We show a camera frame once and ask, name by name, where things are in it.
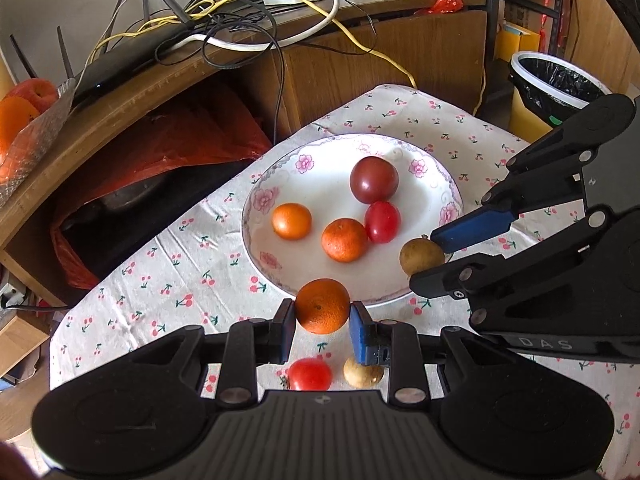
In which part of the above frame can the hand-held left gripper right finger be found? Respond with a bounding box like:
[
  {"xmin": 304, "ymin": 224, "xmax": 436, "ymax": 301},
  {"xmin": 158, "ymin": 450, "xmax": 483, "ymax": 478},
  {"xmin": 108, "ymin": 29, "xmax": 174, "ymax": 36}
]
[{"xmin": 349, "ymin": 301, "xmax": 508, "ymax": 406}]

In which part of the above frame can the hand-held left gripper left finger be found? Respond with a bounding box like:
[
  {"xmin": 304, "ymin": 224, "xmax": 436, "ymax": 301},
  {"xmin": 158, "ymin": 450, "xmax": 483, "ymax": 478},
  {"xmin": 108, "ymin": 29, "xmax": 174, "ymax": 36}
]
[{"xmin": 132, "ymin": 299, "xmax": 297, "ymax": 406}]

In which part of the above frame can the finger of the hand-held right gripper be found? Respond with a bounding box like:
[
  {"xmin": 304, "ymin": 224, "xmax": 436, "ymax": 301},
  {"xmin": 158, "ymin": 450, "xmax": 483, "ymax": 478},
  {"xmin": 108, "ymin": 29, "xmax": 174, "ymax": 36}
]
[
  {"xmin": 409, "ymin": 206, "xmax": 624, "ymax": 298},
  {"xmin": 430, "ymin": 92, "xmax": 631, "ymax": 255}
]

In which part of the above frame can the brown kiwi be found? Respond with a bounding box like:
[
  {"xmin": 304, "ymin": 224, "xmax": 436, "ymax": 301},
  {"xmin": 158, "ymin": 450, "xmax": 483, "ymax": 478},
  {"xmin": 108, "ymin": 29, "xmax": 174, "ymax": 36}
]
[
  {"xmin": 343, "ymin": 357, "xmax": 385, "ymax": 389},
  {"xmin": 398, "ymin": 237, "xmax": 446, "ymax": 277}
]

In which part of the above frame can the small tangerine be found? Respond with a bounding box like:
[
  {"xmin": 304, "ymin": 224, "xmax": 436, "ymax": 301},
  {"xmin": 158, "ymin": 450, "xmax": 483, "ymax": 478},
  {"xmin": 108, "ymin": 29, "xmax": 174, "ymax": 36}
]
[
  {"xmin": 321, "ymin": 217, "xmax": 369, "ymax": 263},
  {"xmin": 271, "ymin": 203, "xmax": 313, "ymax": 240},
  {"xmin": 295, "ymin": 278, "xmax": 351, "ymax": 335}
]

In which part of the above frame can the small red tomato with stem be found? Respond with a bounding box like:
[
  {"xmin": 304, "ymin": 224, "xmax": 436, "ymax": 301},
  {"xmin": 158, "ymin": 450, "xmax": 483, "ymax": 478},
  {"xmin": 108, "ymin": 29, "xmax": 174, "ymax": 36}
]
[{"xmin": 280, "ymin": 356, "xmax": 333, "ymax": 392}]

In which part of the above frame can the bright red tomato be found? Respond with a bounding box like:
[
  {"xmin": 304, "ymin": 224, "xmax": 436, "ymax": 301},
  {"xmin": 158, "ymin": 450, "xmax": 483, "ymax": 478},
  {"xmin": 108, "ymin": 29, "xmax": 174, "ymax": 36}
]
[{"xmin": 364, "ymin": 201, "xmax": 402, "ymax": 244}]

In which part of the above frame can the dark red tomato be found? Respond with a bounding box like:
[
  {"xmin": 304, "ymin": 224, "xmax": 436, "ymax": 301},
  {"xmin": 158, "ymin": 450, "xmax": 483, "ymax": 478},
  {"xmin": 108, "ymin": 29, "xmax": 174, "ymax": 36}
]
[{"xmin": 349, "ymin": 156, "xmax": 400, "ymax": 205}]

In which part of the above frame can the white floral bowl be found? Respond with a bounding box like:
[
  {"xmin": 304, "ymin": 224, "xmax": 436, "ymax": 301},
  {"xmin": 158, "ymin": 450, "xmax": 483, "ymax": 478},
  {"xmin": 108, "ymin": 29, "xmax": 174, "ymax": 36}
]
[{"xmin": 241, "ymin": 132, "xmax": 466, "ymax": 310}]

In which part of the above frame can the yellow trash bin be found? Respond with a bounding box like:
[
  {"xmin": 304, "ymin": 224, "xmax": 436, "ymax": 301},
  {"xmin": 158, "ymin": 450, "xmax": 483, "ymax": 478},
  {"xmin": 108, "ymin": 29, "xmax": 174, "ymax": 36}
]
[{"xmin": 509, "ymin": 51, "xmax": 613, "ymax": 146}]

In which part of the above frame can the cherry print tablecloth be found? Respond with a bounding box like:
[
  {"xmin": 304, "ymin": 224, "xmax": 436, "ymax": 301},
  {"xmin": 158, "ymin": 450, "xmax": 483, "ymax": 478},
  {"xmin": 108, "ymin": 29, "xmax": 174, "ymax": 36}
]
[{"xmin": 49, "ymin": 84, "xmax": 640, "ymax": 441}]

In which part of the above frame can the black trash bag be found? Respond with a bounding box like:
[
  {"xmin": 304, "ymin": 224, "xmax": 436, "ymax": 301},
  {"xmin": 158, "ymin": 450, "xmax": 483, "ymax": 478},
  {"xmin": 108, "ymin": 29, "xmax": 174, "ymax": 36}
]
[{"xmin": 517, "ymin": 56, "xmax": 608, "ymax": 111}]

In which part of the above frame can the black metal rack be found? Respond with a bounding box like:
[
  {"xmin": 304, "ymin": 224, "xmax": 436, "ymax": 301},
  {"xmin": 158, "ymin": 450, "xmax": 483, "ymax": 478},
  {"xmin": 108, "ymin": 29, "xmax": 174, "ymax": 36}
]
[{"xmin": 475, "ymin": 0, "xmax": 581, "ymax": 106}]

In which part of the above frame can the wooden desk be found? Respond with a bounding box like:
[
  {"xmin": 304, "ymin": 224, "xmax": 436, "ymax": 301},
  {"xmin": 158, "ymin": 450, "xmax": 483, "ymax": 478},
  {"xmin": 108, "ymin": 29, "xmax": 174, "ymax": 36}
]
[{"xmin": 0, "ymin": 0, "xmax": 488, "ymax": 306}]

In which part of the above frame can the red plastic bag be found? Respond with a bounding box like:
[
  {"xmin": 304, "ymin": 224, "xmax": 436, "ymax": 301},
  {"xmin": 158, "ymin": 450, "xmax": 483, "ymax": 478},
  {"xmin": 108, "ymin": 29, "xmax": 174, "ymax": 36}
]
[{"xmin": 50, "ymin": 95, "xmax": 273, "ymax": 291}]

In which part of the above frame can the grey metal pot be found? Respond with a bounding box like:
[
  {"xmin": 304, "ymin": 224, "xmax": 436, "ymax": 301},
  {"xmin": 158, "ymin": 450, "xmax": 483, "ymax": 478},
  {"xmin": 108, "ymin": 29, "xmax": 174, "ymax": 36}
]
[{"xmin": 62, "ymin": 175, "xmax": 171, "ymax": 231}]

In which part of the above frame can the red plastic wrapper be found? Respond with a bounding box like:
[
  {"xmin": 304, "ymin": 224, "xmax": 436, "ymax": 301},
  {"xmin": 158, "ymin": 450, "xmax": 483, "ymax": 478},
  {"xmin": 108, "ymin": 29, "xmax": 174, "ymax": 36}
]
[{"xmin": 415, "ymin": 0, "xmax": 466, "ymax": 15}]

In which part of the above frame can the black router with antennas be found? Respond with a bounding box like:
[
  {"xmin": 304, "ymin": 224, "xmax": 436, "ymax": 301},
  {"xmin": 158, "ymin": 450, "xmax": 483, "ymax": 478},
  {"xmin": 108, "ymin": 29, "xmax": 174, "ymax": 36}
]
[{"xmin": 10, "ymin": 0, "xmax": 201, "ymax": 111}]

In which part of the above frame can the glass fruit dish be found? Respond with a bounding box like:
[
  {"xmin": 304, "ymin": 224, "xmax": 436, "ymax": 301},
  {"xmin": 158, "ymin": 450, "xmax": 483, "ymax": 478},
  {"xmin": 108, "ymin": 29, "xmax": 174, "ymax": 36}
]
[{"xmin": 0, "ymin": 79, "xmax": 76, "ymax": 208}]

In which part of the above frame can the large orange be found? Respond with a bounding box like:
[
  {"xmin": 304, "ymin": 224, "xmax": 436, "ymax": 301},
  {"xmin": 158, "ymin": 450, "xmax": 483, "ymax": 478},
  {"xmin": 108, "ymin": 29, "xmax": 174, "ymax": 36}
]
[{"xmin": 0, "ymin": 96, "xmax": 41, "ymax": 156}]

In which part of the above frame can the red apple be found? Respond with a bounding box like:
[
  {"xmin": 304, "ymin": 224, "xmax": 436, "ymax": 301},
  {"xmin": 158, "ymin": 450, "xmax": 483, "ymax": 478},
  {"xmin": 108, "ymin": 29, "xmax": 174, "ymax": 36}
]
[{"xmin": 2, "ymin": 78, "xmax": 60, "ymax": 115}]

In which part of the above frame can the yellow cable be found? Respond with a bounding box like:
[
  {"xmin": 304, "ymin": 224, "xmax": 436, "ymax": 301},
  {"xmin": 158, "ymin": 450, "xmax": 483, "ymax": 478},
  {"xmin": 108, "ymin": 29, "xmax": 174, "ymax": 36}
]
[{"xmin": 82, "ymin": 0, "xmax": 487, "ymax": 117}]

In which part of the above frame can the black power cable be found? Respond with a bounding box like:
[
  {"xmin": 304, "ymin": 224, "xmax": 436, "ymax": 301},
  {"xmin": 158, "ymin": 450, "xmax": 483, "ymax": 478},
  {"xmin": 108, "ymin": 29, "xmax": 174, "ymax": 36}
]
[{"xmin": 270, "ymin": 42, "xmax": 287, "ymax": 143}]

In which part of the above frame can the thick white cable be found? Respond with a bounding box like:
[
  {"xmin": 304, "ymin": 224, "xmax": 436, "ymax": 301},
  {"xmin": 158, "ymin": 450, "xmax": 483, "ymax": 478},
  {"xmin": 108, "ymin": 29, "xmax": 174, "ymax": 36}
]
[{"xmin": 162, "ymin": 0, "xmax": 341, "ymax": 53}]

